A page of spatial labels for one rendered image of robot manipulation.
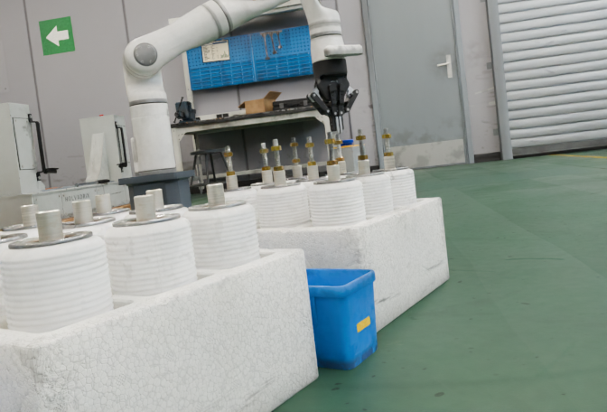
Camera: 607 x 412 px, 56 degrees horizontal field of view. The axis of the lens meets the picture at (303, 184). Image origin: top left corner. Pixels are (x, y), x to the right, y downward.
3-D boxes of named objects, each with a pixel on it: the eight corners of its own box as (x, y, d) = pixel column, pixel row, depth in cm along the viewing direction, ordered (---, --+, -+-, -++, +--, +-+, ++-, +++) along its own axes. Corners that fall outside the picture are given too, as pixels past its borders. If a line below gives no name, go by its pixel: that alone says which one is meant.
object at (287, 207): (273, 290, 102) (260, 191, 102) (262, 280, 112) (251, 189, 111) (323, 281, 105) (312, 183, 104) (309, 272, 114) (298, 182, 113)
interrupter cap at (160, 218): (98, 230, 64) (98, 224, 64) (150, 220, 70) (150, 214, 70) (143, 229, 60) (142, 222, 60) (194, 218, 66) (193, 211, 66)
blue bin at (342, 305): (193, 353, 95) (184, 282, 94) (236, 332, 104) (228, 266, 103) (353, 373, 78) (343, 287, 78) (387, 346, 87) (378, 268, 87)
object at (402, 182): (432, 252, 119) (423, 166, 118) (395, 261, 115) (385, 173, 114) (404, 248, 128) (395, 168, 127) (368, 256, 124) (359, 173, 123)
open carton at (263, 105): (251, 118, 623) (249, 97, 622) (284, 113, 609) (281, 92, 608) (238, 117, 595) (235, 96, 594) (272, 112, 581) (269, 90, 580)
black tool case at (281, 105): (274, 114, 604) (273, 104, 604) (314, 109, 604) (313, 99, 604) (272, 112, 570) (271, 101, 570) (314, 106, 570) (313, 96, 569)
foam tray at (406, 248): (193, 323, 113) (182, 233, 112) (301, 275, 146) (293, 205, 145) (369, 339, 92) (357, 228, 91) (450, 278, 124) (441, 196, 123)
